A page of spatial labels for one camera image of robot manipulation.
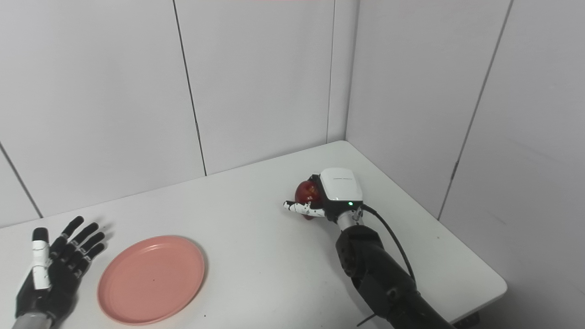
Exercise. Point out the pink round plate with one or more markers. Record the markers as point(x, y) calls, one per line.
point(151, 278)

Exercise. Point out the red apple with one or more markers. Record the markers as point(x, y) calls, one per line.
point(303, 194)

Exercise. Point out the black and white left hand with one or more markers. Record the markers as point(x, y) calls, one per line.
point(59, 281)

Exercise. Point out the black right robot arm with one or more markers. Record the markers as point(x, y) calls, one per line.
point(379, 274)

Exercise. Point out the black and white right hand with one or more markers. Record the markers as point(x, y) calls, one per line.
point(340, 187)

